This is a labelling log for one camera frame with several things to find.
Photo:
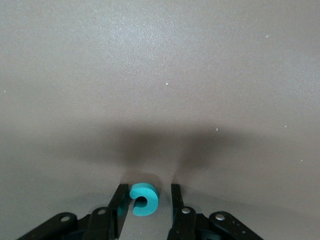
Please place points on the brown table cover sheet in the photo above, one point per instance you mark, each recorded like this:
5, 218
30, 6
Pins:
160, 75

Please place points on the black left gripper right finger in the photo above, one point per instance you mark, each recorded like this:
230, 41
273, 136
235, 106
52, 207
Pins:
185, 225

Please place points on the teal foam letter c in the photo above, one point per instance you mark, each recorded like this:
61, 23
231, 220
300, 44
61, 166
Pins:
150, 197

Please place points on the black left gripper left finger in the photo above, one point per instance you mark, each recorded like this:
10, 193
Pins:
105, 225

